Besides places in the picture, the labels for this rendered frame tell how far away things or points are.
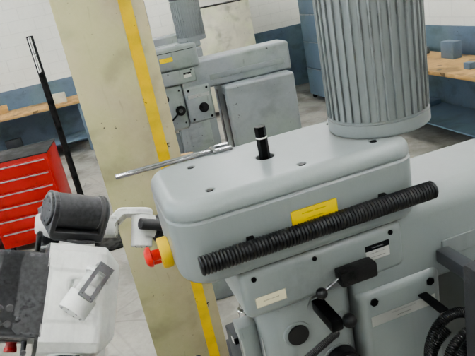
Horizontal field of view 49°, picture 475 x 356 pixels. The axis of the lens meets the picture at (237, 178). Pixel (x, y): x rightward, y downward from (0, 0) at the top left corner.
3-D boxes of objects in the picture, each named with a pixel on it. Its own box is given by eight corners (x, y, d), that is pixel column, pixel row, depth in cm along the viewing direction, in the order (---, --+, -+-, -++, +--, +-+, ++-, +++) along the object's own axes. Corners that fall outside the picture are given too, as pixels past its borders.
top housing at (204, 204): (189, 297, 88) (166, 213, 82) (162, 237, 111) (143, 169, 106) (424, 216, 98) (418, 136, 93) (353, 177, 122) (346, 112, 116)
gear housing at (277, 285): (249, 323, 94) (239, 277, 91) (214, 265, 116) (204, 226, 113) (407, 265, 102) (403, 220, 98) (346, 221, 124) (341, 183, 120)
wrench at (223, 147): (116, 181, 102) (115, 177, 101) (114, 176, 105) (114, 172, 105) (232, 149, 107) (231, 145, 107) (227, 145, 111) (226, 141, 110)
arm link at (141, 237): (157, 248, 168) (125, 247, 161) (158, 216, 170) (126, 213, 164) (175, 245, 159) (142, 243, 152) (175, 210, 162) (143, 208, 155)
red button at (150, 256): (148, 272, 96) (143, 253, 95) (145, 263, 100) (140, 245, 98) (165, 267, 97) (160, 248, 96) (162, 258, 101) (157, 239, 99)
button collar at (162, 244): (166, 274, 96) (158, 246, 94) (160, 260, 102) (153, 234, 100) (177, 270, 97) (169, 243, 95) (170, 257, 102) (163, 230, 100)
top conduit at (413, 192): (205, 280, 84) (200, 262, 82) (198, 269, 87) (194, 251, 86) (440, 200, 94) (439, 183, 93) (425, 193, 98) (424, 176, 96)
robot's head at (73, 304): (56, 307, 118) (59, 303, 111) (83, 270, 123) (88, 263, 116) (80, 323, 119) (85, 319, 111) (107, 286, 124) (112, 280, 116)
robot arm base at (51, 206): (33, 237, 134) (47, 244, 124) (40, 188, 134) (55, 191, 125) (89, 240, 143) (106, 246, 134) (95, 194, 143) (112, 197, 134)
